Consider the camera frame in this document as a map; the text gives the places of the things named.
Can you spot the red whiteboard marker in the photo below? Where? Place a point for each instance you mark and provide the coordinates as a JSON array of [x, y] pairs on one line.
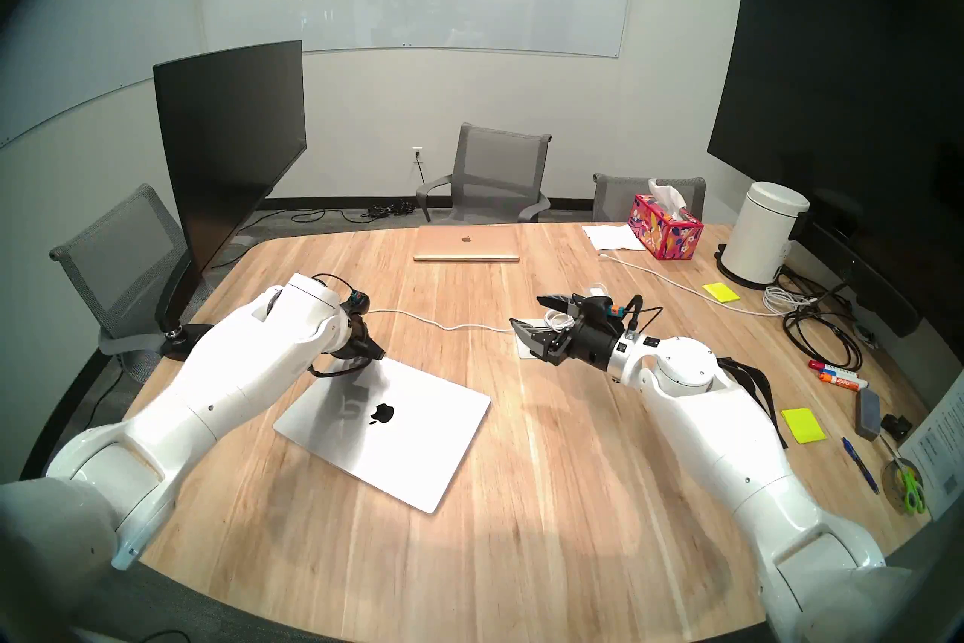
[[816, 364]]

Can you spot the orange whiteboard marker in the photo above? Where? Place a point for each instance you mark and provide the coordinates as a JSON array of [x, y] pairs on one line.
[[840, 380]]

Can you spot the white printed paper sheet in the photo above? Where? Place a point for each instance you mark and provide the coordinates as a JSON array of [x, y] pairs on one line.
[[941, 445]]

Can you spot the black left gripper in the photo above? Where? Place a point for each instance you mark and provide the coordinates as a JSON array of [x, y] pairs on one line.
[[348, 336]]

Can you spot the white paper napkin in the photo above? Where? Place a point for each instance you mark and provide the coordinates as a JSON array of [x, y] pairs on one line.
[[610, 237]]

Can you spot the black binder clip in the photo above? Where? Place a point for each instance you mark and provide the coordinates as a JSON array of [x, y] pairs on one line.
[[896, 425]]

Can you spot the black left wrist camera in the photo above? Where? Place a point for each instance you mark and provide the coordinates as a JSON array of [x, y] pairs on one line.
[[356, 302]]

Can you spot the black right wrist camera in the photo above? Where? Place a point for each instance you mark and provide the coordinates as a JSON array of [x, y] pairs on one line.
[[596, 308]]

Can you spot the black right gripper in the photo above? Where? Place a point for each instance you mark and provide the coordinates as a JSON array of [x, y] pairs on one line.
[[591, 344]]

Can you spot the black video bar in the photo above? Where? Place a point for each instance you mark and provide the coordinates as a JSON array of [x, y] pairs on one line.
[[874, 287]]

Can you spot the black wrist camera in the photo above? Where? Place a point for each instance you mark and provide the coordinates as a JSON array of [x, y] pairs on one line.
[[356, 302], [596, 308]]

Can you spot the floral red tissue box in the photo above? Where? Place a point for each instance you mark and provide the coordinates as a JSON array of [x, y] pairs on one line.
[[663, 235]]

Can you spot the grey mesh office chair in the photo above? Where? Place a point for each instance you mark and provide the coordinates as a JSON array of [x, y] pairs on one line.
[[621, 197], [497, 163], [113, 257]]

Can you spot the large black wall TV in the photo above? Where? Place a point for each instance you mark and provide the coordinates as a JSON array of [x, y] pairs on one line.
[[828, 69]]

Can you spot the grey whiteboard eraser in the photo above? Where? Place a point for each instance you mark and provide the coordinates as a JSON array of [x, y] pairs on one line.
[[867, 414]]

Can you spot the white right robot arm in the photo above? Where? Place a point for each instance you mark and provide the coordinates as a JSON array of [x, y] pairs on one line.
[[715, 438]]

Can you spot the black curved monitor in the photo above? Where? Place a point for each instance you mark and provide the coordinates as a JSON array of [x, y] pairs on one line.
[[226, 144]]

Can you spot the white cylindrical bin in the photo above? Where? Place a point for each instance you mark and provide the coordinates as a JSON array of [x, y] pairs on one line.
[[761, 235]]

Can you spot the yellow sticky note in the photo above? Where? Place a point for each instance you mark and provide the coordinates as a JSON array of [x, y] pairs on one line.
[[721, 293]]

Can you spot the yellow sticky note pad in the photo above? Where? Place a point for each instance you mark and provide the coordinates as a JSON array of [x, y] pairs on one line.
[[803, 425]]

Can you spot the gold MacBook laptop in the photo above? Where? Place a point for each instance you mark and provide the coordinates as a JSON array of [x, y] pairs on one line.
[[467, 250]]

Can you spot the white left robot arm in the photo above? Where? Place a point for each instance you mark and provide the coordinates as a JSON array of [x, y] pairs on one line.
[[226, 378]]

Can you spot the silver MacBook laptop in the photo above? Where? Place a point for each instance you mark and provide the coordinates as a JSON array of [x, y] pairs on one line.
[[422, 445]]

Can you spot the blue pen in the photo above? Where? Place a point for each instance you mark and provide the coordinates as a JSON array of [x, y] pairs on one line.
[[858, 462]]

